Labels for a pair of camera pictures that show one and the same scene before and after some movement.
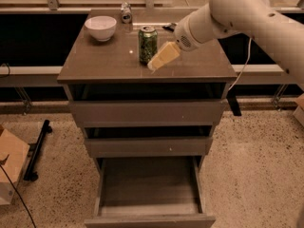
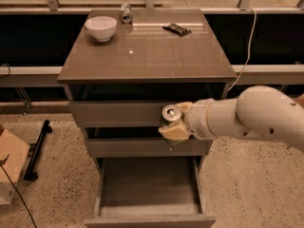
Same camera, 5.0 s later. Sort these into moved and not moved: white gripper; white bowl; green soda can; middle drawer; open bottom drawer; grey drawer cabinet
Moved: green soda can; white gripper
Not moved: open bottom drawer; middle drawer; white bowl; grey drawer cabinet
